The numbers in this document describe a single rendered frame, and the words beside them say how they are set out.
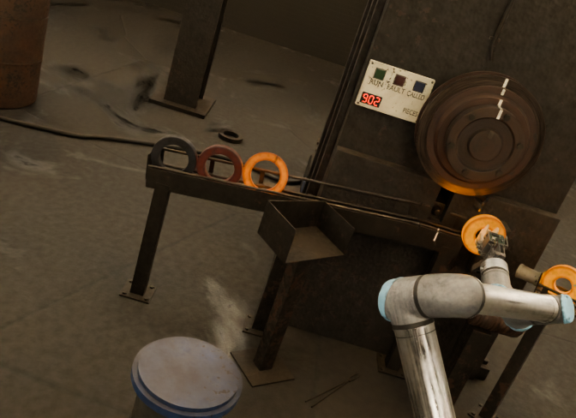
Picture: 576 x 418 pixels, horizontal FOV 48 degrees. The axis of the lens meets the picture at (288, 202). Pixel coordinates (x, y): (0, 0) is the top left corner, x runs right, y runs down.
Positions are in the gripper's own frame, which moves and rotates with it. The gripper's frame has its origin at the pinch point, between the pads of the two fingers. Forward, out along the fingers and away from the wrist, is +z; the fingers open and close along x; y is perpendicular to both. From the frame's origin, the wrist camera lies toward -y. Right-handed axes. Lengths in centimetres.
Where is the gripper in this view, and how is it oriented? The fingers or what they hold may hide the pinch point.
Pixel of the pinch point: (485, 230)
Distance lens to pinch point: 244.6
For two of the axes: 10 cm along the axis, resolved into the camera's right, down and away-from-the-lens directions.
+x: -9.5, -3.0, -0.6
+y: 2.7, -7.1, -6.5
